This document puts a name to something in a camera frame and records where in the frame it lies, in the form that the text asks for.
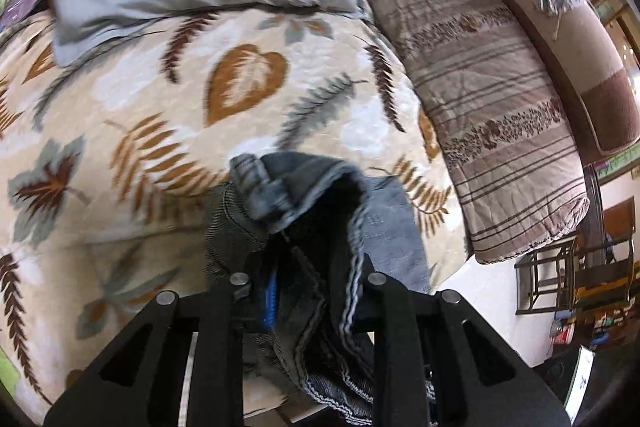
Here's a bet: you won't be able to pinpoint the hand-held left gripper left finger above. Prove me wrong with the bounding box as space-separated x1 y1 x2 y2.
42 256 280 427

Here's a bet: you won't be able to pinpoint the dark wooden chair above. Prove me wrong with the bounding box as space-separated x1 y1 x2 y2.
514 197 640 318

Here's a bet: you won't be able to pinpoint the beige striped quilt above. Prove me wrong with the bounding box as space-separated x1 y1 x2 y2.
370 0 592 264

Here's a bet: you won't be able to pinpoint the black box with white paper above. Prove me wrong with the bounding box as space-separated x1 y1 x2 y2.
542 344 608 420

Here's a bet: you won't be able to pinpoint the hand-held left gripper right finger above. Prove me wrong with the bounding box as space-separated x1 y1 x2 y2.
349 256 572 427

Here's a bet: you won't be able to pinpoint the bright green cloth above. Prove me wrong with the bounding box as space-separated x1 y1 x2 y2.
0 347 27 400

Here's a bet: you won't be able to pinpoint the dark denim jeans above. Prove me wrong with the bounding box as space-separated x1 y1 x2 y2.
202 152 434 427

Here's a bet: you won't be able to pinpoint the cream leaf-print blanket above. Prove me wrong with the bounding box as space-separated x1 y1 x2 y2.
0 2 472 426

